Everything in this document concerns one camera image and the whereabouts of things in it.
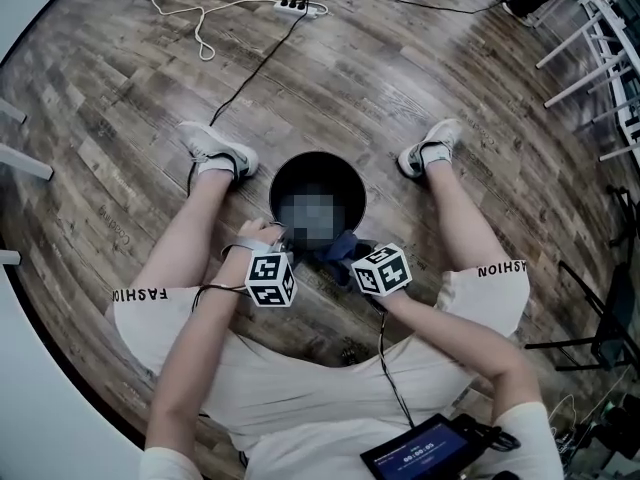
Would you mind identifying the cream t-shirt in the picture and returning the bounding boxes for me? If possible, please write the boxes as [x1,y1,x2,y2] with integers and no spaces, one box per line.
[143,330,567,480]

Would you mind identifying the person's grey sneaker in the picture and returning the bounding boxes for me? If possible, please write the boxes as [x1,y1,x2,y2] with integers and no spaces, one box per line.
[176,120,260,183]
[397,118,464,180]

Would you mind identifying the person's left grey sneaker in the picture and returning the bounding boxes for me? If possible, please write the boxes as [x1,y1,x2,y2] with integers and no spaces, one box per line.
[176,120,260,183]

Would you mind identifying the person's right grey sneaker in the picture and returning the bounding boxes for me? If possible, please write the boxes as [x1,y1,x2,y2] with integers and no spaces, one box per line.
[397,118,464,180]

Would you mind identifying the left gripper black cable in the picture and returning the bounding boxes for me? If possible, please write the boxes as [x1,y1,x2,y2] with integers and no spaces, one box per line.
[191,281,251,315]

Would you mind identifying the white metal rack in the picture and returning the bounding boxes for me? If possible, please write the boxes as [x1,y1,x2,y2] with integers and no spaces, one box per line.
[533,0,640,163]

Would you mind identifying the person's right white sock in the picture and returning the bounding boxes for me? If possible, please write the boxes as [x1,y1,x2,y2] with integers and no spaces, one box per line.
[421,142,455,168]

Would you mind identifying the person's right forearm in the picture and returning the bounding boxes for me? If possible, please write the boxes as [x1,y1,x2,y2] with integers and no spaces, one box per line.
[383,288,542,420]

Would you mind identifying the person's left white sock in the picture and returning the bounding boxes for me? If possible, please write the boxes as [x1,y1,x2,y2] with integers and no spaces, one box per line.
[196,154,237,179]

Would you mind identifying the white table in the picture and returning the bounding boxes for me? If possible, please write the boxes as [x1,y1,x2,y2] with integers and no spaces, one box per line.
[0,98,154,480]

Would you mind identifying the grey wrist strap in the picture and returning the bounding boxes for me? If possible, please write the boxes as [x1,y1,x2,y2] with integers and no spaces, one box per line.
[221,235,282,260]

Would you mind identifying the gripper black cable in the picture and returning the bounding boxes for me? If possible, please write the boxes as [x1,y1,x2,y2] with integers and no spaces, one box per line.
[191,281,251,315]
[370,295,417,430]

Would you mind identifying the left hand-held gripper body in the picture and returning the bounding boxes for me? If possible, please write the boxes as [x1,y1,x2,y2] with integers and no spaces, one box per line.
[244,227,300,310]

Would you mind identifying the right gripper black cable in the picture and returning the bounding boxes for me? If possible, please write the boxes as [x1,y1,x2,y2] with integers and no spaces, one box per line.
[370,295,417,430]

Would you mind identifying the white power cable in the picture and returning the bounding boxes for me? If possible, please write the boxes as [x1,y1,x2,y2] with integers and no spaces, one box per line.
[121,0,277,62]

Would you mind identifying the black screen device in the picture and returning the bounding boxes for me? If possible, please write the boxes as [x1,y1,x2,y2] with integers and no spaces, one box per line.
[359,413,521,480]

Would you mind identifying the person's left hand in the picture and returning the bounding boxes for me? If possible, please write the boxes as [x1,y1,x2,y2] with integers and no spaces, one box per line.
[236,218,282,245]

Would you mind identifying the black metal stand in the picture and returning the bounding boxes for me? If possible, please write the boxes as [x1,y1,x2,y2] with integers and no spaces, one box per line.
[523,259,640,373]

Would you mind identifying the person's left forearm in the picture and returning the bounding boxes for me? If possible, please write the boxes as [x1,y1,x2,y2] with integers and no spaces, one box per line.
[143,244,252,455]

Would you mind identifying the cream shorts with black lettering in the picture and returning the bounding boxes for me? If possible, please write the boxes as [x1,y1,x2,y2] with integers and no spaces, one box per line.
[103,259,532,419]

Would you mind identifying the person's left leg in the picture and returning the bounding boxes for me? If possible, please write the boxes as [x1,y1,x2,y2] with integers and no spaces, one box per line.
[129,168,252,300]

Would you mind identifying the black tripod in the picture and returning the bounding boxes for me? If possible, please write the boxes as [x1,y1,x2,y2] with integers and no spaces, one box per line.
[606,184,640,250]

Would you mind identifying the person's leg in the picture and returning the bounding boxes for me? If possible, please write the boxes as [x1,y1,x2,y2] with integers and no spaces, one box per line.
[424,160,502,275]
[129,168,252,300]

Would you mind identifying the dark blue cloth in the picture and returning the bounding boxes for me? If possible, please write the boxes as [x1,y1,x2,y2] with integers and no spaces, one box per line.
[313,231,382,287]

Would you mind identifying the person's white sock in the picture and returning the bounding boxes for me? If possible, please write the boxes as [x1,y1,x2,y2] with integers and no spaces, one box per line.
[196,154,237,179]
[421,142,455,168]

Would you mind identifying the long black floor cable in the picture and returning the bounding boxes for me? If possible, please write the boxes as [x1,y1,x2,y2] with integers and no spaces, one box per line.
[186,13,310,195]

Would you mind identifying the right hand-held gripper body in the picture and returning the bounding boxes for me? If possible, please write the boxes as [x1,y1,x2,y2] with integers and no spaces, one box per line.
[349,241,413,299]

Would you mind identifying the white power strip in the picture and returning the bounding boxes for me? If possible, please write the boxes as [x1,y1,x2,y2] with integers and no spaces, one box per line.
[273,0,332,20]

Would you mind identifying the person's right leg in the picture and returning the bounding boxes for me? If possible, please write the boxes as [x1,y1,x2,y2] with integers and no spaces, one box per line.
[424,160,502,275]

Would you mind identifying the black round trash bin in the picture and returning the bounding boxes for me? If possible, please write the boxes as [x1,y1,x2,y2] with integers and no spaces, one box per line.
[268,151,369,265]

